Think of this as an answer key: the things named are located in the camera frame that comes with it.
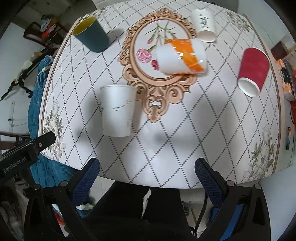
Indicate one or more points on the teal cup yellow inside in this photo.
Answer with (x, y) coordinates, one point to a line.
(90, 33)

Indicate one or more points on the small figurine toy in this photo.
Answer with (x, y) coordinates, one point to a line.
(288, 139)

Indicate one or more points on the orange white paper cup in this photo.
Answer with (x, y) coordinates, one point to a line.
(182, 56)

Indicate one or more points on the black side chair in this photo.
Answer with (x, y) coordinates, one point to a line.
(49, 33)

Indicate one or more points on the black tripod stand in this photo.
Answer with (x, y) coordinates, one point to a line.
(28, 67)

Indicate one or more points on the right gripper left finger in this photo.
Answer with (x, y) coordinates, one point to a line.
(40, 220)

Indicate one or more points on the red paper cup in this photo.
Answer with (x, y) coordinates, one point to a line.
(253, 71)

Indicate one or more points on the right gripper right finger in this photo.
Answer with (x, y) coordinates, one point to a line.
(241, 213)

